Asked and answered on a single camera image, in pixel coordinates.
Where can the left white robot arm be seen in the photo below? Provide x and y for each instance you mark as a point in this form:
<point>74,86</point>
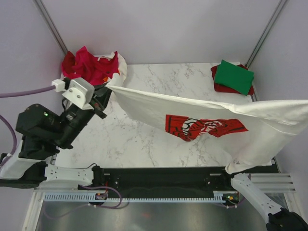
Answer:
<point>44,134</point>

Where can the white crumpled t-shirt in basket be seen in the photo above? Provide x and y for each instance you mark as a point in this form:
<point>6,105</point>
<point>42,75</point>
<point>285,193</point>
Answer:
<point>118,78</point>

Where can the white Coca-Cola t-shirt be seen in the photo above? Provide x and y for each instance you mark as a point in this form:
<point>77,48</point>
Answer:
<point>252,133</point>

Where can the green folded t-shirt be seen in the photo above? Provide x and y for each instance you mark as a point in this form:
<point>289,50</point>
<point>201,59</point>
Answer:
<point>237,77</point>

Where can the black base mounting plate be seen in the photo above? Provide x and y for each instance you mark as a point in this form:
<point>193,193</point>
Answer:
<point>162,182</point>

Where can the magenta crumpled t-shirt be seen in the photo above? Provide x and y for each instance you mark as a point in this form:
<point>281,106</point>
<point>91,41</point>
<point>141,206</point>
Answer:
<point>95,70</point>

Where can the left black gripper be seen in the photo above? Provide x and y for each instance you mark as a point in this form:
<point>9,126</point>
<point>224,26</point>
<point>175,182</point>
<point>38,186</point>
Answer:
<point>101,100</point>

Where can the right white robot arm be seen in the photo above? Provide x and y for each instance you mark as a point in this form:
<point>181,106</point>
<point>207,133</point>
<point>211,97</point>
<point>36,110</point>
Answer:
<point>275,216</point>

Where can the white slotted cable duct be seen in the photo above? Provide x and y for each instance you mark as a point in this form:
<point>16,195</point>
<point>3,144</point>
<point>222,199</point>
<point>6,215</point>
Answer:
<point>94,197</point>

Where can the dark red folded t-shirt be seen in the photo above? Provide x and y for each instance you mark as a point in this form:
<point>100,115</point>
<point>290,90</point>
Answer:
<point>225,89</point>

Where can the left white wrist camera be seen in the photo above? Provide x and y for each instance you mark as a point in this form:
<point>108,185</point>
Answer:
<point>79,92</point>

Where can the dark red crumpled t-shirt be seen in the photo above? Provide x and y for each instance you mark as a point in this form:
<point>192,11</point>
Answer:
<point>67,65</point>

